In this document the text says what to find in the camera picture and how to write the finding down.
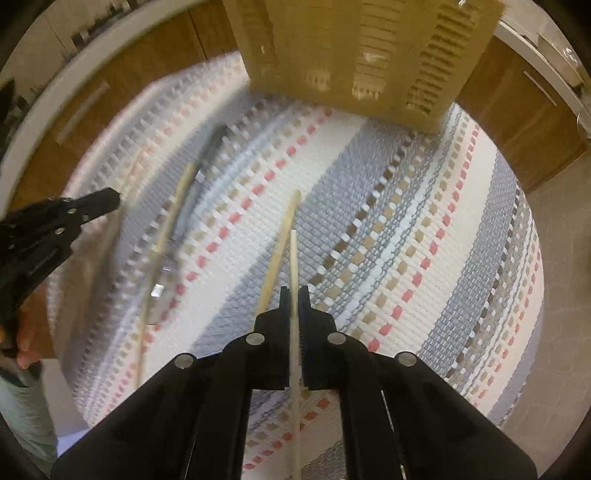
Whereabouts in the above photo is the person's left hand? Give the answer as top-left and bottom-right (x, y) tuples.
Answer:
(15, 283), (56, 369)

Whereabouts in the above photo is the long wooden chopstick left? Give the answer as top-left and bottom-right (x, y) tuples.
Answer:
(132, 163), (197, 391)

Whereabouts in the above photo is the wooden chopstick on mat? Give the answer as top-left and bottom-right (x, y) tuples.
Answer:
(256, 189), (301, 314)

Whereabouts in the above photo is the striped woven table mat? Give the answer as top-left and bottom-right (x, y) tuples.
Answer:
(47, 54), (544, 479)

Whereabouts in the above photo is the beige plastic utensil basket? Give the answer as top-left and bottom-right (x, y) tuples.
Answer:
(224, 0), (505, 134)

